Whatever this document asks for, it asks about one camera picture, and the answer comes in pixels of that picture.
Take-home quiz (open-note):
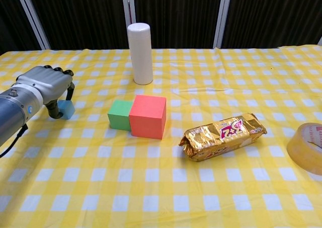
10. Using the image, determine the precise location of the white cylinder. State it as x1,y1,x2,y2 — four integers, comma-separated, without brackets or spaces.
126,23,154,86

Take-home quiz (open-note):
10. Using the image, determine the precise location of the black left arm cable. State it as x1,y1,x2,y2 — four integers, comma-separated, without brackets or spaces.
0,124,29,158

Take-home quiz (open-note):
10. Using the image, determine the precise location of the green cube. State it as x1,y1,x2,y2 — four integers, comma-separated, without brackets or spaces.
107,99,134,132

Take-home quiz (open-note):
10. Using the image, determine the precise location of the clear tape roll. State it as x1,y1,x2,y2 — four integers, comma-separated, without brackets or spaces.
286,122,322,176

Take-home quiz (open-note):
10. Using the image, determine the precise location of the small blue cube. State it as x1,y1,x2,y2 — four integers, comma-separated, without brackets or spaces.
57,99,75,120

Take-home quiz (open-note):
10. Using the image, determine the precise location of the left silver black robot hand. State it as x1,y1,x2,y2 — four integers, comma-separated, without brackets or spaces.
15,65,75,119

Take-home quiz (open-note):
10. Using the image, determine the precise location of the yellow white checked tablecloth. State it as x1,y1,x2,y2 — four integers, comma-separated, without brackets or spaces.
0,44,322,228

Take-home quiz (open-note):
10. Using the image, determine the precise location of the red-orange block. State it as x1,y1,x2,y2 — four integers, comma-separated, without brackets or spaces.
129,95,167,140

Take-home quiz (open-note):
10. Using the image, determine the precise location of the gold biscuit packet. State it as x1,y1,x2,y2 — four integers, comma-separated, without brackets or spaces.
179,112,267,163

